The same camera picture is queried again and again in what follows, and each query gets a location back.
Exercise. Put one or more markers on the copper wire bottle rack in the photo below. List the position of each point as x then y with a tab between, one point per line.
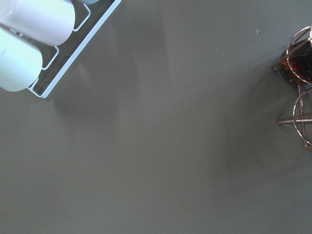
301	117

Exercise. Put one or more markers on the white mug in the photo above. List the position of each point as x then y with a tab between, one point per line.
48	21

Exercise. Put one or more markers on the pale green mug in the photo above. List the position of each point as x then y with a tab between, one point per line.
20	62

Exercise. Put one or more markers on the white wire cup rack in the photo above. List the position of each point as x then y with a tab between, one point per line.
58	59

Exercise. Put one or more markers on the dark tea bottle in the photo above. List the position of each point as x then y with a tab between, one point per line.
297	63

